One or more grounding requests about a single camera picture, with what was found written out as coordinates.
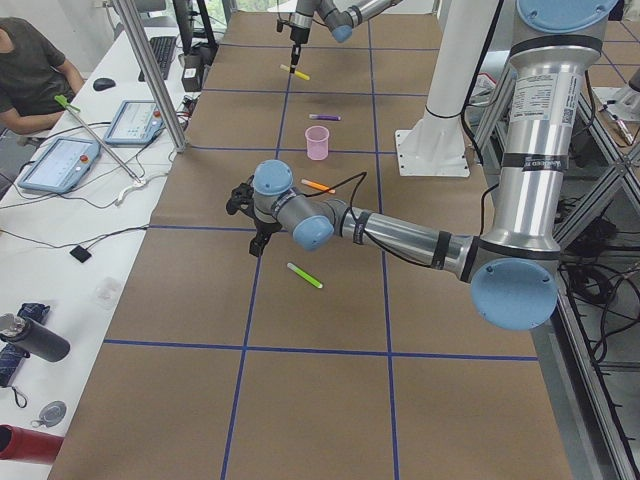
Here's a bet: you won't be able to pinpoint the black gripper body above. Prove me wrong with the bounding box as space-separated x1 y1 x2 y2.
249 216 281 258
291 26 308 46

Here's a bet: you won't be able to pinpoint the yellow marker pen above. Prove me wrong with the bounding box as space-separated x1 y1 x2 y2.
279 64 311 81

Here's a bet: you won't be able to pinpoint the green marker pen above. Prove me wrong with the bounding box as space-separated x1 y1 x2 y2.
286 262 324 289

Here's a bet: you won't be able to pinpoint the orange marker pen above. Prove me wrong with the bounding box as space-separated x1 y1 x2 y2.
300 178 336 194

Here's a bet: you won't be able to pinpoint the purple marker pen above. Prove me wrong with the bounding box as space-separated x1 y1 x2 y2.
308 113 342 122

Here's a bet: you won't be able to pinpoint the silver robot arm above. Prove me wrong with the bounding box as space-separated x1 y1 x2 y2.
238 1 617 330
277 0 400 74

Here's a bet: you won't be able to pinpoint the pink mesh pen holder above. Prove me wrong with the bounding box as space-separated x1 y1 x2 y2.
304 125 330 161

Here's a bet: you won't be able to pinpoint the black cardboard box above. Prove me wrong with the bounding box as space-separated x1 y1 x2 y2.
180 55 204 93

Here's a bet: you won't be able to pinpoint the black keyboard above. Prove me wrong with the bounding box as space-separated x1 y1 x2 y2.
149 36 177 80

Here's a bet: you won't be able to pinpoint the far teach pendant tablet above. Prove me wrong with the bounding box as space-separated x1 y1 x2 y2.
104 100 164 147

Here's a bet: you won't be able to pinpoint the teach pendant tablet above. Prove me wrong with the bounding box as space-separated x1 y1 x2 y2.
104 100 164 147
18 137 101 194

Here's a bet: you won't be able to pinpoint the small black square device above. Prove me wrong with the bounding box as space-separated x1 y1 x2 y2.
69 245 92 263

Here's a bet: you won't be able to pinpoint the black computer mouse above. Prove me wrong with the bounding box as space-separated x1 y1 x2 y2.
92 77 116 92

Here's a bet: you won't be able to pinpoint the near teach pendant tablet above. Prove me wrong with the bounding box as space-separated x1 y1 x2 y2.
18 137 101 194

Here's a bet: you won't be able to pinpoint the metal reacher grabber stick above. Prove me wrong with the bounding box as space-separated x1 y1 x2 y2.
54 94 147 188

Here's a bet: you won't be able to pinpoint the seated person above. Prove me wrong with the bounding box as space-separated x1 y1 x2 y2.
1 17 85 135

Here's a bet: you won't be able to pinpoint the black water bottle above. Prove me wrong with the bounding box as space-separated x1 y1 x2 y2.
1 313 70 363

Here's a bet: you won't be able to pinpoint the round metal bottle lid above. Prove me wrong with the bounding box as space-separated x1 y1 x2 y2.
38 400 67 428

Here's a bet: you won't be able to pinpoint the blue folded umbrella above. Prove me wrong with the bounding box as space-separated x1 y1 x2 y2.
1 302 50 388

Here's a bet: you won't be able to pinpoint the red bottle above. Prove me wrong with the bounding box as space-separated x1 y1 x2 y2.
1 424 64 465

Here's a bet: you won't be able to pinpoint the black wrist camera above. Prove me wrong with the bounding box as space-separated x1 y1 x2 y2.
225 182 254 218

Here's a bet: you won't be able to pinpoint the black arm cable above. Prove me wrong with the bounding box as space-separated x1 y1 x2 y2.
329 171 501 266

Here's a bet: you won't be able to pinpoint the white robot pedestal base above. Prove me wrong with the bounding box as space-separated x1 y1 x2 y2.
396 0 501 178

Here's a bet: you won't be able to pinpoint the aluminium frame post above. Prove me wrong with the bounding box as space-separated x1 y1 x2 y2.
113 0 187 153

